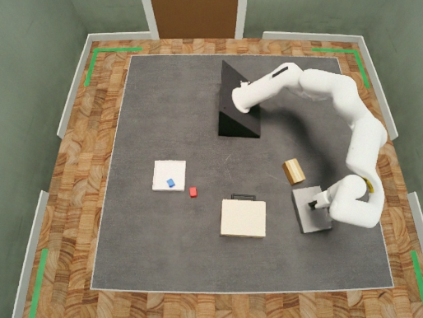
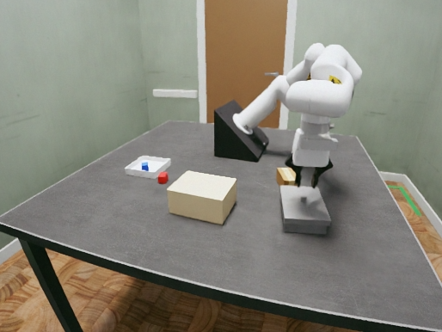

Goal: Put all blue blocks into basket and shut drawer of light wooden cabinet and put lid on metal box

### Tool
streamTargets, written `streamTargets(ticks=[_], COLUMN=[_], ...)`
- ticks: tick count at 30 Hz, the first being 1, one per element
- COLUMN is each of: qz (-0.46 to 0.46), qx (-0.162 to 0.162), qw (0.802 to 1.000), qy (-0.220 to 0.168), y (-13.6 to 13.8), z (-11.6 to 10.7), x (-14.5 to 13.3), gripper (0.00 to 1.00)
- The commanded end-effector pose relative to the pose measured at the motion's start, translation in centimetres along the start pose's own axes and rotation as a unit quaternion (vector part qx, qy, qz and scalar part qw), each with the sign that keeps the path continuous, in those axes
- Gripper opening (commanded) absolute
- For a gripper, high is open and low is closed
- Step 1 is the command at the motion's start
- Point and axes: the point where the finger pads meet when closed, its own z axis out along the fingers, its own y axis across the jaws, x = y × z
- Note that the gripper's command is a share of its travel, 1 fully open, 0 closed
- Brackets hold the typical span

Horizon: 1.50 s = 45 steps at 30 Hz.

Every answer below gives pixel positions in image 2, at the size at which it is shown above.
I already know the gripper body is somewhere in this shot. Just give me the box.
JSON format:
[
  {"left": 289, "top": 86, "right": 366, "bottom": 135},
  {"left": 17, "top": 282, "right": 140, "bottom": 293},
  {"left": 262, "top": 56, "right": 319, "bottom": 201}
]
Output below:
[{"left": 292, "top": 129, "right": 330, "bottom": 167}]

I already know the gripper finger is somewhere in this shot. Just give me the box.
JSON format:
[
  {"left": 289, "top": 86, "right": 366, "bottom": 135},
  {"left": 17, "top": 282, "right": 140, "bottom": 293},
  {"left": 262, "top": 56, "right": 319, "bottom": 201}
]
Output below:
[
  {"left": 311, "top": 159, "right": 333, "bottom": 188},
  {"left": 285, "top": 153, "right": 303, "bottom": 188}
]

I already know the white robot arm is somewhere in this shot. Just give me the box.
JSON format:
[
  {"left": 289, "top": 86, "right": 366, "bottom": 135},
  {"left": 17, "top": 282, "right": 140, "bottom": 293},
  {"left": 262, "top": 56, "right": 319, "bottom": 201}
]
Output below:
[{"left": 233, "top": 43, "right": 362, "bottom": 151}]

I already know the small red block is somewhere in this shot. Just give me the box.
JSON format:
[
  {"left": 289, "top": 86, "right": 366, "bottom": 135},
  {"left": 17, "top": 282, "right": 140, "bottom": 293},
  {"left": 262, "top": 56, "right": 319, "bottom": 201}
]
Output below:
[{"left": 157, "top": 172, "right": 168, "bottom": 184}]

